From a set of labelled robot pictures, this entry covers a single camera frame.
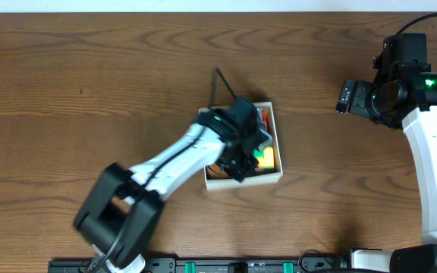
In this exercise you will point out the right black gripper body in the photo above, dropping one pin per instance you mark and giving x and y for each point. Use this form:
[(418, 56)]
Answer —
[(357, 98)]

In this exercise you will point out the red toy fire truck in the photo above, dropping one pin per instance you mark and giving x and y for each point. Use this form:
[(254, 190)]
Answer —
[(263, 120)]

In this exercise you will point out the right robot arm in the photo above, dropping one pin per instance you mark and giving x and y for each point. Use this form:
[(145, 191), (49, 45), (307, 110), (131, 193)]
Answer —
[(408, 103)]

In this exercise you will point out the white cardboard box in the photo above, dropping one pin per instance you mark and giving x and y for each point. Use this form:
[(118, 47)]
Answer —
[(255, 177)]

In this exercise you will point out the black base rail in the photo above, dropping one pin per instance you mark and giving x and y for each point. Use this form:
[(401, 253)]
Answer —
[(308, 263)]

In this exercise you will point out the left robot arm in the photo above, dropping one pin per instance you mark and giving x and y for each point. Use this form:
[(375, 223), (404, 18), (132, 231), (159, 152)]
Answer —
[(123, 208)]

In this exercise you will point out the brown plush toy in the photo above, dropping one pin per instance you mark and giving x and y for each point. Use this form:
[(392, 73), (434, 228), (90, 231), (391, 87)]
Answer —
[(215, 172)]

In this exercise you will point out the colourful puzzle cube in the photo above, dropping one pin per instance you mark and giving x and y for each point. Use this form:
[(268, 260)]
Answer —
[(265, 158)]

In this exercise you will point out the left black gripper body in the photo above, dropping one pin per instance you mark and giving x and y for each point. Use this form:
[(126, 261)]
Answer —
[(242, 167)]

